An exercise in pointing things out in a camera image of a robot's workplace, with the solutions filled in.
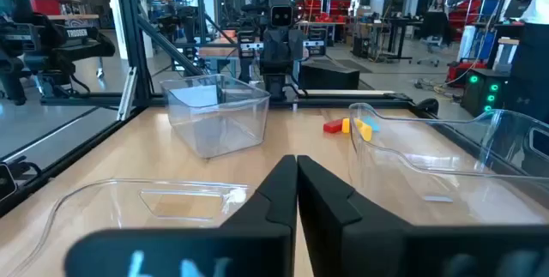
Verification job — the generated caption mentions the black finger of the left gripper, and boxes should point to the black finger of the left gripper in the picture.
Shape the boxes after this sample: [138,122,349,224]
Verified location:
[281,32,295,76]
[269,32,283,76]

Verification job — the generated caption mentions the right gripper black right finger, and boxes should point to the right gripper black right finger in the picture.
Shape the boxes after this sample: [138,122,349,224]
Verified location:
[298,154,549,277]

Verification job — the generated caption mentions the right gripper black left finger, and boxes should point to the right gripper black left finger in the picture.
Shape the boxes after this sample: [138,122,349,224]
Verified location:
[63,154,298,277]

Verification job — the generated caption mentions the red long block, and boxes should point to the red long block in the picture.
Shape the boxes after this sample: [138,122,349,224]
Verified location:
[323,117,344,135]

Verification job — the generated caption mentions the black case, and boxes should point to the black case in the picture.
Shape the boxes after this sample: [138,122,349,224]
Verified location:
[299,60,361,92]

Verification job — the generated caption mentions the clear plastic bin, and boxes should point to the clear plastic bin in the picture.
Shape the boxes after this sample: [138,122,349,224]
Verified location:
[347,102,549,229]
[160,73,272,160]
[6,177,255,277]

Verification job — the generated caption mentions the black office chair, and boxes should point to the black office chair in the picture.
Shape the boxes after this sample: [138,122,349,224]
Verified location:
[417,10,454,68]

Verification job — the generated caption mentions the red tool box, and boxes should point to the red tool box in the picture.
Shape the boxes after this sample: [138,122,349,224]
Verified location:
[445,58,488,87]

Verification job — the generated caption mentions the black computer tower green lights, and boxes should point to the black computer tower green lights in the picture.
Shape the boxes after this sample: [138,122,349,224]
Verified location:
[460,68,511,118]

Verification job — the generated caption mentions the red storage crate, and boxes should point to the red storage crate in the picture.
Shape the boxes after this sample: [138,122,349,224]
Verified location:
[29,0,62,16]

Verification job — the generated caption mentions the black bracket with silver bar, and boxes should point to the black bracket with silver bar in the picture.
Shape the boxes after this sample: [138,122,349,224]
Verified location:
[302,27,328,56]
[237,27,265,70]

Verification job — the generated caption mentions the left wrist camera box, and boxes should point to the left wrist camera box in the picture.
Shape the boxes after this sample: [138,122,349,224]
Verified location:
[268,4,295,27]

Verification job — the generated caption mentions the black aluminium table frame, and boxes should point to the black aluminium table frame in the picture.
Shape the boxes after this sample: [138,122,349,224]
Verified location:
[0,0,549,220]

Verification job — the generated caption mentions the silver corner bracket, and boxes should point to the silver corner bracket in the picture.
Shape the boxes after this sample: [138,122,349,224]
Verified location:
[116,66,139,122]

